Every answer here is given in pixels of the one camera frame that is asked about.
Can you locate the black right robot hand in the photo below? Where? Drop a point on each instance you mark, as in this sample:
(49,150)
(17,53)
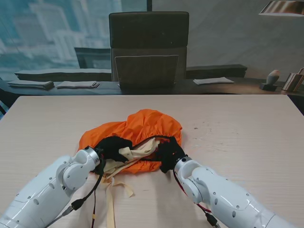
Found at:
(169,154)

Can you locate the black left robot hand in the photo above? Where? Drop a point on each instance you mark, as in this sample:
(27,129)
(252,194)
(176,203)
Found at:
(111,147)

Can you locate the cream fabric backpack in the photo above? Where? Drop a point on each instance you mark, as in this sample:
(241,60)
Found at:
(142,148)

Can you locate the orange rain cover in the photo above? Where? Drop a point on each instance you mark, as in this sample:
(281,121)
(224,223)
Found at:
(147,123)

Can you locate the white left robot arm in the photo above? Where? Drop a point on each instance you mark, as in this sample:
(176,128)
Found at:
(42,190)

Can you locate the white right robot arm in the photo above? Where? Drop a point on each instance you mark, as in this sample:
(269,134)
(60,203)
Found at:
(225,190)

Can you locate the thin grey paper stack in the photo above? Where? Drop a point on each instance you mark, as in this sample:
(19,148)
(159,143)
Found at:
(78,84)

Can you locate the white paper sheets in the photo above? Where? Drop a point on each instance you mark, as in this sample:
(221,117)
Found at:
(213,80)

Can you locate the dark background desk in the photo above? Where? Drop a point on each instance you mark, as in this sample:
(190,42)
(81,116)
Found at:
(237,89)

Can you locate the thick grey paper stack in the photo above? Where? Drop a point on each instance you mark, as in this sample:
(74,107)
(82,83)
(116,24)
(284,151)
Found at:
(31,84)

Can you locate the dark office chair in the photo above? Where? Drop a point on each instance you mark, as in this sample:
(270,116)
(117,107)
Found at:
(147,35)

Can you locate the grey vase on base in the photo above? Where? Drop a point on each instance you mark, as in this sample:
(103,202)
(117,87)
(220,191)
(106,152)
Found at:
(272,78)

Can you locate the copper coloured books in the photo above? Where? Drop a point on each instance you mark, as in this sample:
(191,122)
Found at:
(294,82)

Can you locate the copper lamp shade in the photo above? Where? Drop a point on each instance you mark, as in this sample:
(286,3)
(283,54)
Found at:
(282,8)

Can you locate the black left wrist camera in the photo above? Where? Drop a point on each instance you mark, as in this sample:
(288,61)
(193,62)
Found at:
(97,170)

